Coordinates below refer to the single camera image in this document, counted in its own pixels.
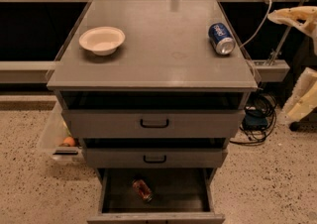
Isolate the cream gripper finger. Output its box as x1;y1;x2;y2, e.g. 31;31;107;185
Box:
267;6;317;37
282;67;317;123

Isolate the clear plastic storage bin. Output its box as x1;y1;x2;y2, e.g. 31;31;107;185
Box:
37;103;83;163

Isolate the blue pepsi can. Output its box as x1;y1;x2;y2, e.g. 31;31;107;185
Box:
208;23;236;56

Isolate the black cable bundle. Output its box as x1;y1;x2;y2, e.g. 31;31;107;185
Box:
229;91;278;146

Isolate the grey drawer cabinet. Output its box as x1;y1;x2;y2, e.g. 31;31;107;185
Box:
46;0;259;224

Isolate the red coke can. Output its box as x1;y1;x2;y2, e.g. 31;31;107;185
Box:
132;179;153;202

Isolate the white power cable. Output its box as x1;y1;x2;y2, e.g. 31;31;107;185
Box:
239;0;273;50

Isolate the blue box on floor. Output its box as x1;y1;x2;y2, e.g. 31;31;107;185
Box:
243;114;268;131

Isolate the metal diagonal pole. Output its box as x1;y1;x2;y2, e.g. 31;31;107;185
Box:
265;0;317;65

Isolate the grey middle drawer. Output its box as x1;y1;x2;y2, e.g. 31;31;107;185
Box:
83;149;228;168

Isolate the grey top drawer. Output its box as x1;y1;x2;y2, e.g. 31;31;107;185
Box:
62;110;245;139

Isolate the grey open bottom drawer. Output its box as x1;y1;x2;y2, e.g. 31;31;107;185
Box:
87;168;225;224

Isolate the orange fruit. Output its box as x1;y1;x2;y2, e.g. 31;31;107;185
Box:
63;137;76;147

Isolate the white paper bowl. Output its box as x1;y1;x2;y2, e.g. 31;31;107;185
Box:
79;27;126;56

